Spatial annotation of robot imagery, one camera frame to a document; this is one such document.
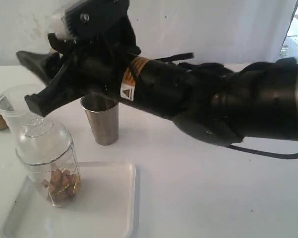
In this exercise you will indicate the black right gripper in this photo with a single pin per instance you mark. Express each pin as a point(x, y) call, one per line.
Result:
point(86, 65)

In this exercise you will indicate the stainless steel tumbler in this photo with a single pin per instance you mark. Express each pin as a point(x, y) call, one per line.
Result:
point(103, 117)

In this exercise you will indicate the clear dome lid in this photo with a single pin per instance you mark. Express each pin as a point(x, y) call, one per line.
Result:
point(41, 140)

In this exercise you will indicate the clear measuring shaker cup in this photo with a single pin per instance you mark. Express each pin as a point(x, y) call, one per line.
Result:
point(39, 172)

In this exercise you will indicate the pile of coins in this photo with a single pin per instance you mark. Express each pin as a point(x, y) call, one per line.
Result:
point(63, 186)

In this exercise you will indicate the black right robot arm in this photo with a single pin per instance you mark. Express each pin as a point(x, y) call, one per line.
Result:
point(207, 101)

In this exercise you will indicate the translucent plastic container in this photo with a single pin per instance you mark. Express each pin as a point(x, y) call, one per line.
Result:
point(14, 108)

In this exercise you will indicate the white rectangular tray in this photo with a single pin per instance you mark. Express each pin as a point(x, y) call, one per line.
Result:
point(105, 207)

